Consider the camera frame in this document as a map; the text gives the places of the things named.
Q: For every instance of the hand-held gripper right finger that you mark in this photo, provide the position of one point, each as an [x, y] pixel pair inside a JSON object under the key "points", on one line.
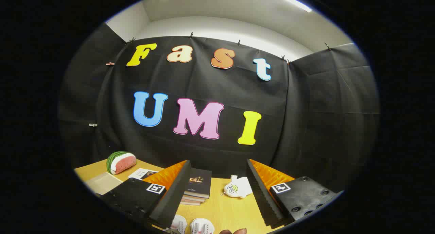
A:
{"points": [[263, 200]]}

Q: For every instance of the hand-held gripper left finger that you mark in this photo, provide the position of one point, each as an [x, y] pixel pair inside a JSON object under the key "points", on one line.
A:
{"points": [[176, 196]]}

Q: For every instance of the white canvas shoe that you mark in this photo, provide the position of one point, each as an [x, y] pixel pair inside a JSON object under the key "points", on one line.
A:
{"points": [[179, 224], [202, 226]]}

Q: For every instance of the beige fabric storage box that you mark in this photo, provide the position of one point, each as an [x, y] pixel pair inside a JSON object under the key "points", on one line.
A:
{"points": [[102, 183]]}

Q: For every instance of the brown cover book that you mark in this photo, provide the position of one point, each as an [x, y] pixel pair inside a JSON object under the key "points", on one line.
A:
{"points": [[193, 199], [190, 203]]}

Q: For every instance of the dark hardcover book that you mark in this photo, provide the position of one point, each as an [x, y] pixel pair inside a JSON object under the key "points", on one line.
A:
{"points": [[198, 183]]}

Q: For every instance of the white cartoon plush toy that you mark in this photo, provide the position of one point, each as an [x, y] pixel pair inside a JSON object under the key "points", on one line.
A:
{"points": [[238, 188]]}

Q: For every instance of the white book with portrait cover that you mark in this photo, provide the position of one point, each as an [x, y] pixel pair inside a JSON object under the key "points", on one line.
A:
{"points": [[139, 173]]}

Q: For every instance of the watermelon slice plush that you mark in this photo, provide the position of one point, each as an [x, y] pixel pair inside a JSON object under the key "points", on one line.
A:
{"points": [[124, 162]]}

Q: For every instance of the black backdrop cloth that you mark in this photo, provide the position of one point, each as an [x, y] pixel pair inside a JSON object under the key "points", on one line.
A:
{"points": [[204, 81]]}

